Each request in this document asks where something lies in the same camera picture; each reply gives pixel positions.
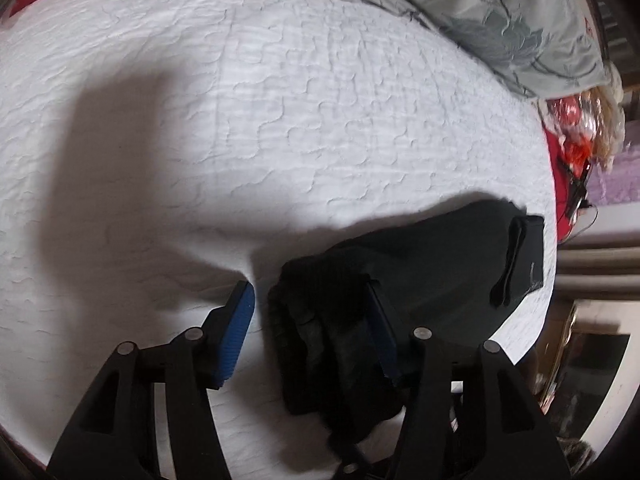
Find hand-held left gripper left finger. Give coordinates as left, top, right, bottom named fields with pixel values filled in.
left=46, top=280, right=257, bottom=480

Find white quilted bedspread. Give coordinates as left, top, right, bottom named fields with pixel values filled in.
left=0, top=0, right=558, bottom=476

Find black pants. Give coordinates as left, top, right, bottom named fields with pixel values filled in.
left=267, top=199, right=546, bottom=456

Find black cable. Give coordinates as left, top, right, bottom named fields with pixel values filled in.
left=557, top=160, right=598, bottom=233

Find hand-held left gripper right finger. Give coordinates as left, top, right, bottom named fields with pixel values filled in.
left=367, top=280, right=573, bottom=480

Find plastic bag of plush toys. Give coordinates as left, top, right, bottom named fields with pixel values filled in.
left=542, top=67, right=628, bottom=171

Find red cloth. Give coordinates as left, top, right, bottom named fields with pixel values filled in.
left=542, top=130, right=576, bottom=246

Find grey floral pillow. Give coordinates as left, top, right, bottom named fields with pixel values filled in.
left=220, top=0, right=613, bottom=98

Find purple fluffy cloth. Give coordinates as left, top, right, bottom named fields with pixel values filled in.
left=582, top=145, right=640, bottom=208

